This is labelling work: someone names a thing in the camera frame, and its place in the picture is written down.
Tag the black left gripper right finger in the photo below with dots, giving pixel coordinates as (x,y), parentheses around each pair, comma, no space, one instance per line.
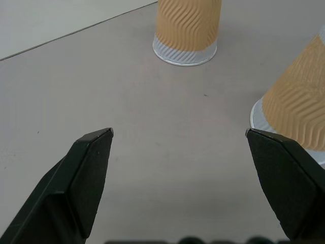
(284,178)

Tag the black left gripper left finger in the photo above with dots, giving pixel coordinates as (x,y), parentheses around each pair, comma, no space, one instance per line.
(76,178)

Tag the tan ribbed paper cup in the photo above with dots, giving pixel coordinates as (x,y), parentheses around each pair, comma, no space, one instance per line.
(297,111)
(186,30)

